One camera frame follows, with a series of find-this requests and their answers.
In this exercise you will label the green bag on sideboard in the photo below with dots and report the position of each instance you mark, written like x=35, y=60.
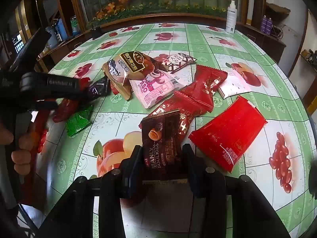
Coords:
x=75, y=24

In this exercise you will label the tan snack packet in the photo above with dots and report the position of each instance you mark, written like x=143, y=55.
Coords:
x=118, y=81

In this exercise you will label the person's left hand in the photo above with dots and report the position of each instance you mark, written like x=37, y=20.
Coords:
x=26, y=140

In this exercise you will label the dark brown snack packet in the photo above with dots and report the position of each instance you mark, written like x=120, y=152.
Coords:
x=161, y=141

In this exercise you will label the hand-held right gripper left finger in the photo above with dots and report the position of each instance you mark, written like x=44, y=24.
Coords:
x=129, y=176

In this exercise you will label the red packet with gold characters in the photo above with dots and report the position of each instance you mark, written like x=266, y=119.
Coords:
x=190, y=121

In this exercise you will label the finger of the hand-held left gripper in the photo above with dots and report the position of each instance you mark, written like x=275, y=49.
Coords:
x=45, y=104
x=59, y=83

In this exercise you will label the white dark-patterned snack packet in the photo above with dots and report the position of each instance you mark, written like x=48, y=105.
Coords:
x=178, y=62

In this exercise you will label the green fruit print tablecloth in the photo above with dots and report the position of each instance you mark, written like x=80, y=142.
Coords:
x=198, y=42

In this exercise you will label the brown yellow-label snack packet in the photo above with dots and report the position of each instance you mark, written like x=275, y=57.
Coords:
x=138, y=64

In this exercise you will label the red bow-shaped snack packet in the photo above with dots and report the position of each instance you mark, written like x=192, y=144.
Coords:
x=205, y=86

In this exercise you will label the small black object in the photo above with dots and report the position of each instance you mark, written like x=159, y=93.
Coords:
x=95, y=32

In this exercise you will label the large plain red snack packet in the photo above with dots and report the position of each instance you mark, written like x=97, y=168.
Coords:
x=227, y=131

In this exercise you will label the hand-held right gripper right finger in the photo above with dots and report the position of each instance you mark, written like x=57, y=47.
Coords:
x=193, y=178

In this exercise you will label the pink snack packet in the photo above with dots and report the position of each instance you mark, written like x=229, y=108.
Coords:
x=153, y=91

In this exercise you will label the small dark red snack packet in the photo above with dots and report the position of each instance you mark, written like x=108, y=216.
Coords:
x=64, y=110

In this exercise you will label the purple bottle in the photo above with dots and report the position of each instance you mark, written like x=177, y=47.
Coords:
x=269, y=26
x=264, y=24

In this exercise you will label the white red-dotted snack packet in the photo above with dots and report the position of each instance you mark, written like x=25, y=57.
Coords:
x=231, y=89

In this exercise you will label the dark purple snack packet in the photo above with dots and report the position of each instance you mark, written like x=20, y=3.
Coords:
x=99, y=89

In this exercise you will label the green snack packet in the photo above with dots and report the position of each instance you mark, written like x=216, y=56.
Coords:
x=78, y=122

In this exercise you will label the grey blue bottle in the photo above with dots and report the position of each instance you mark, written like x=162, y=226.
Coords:
x=51, y=34

